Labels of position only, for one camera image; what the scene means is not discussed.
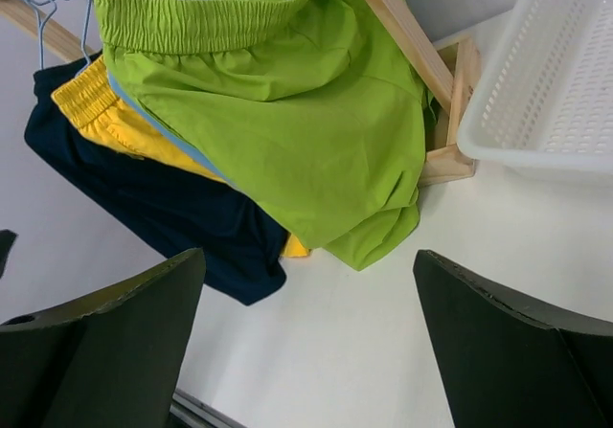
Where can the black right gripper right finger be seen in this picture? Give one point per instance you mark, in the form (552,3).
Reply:
(511,360)

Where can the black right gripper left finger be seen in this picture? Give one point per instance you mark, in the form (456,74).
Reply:
(110,358)

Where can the light blue shorts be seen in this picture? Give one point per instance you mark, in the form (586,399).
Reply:
(181,144)

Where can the yellow shorts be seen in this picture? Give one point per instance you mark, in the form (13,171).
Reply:
(102,117)

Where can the lime green shorts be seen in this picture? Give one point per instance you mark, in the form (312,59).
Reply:
(308,107)

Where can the navy blue shorts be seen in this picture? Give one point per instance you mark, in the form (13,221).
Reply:
(169,209)

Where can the white plastic basket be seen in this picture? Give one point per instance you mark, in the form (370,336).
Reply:
(543,105)

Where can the wooden clothes rack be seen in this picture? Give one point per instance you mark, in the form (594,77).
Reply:
(450,72)

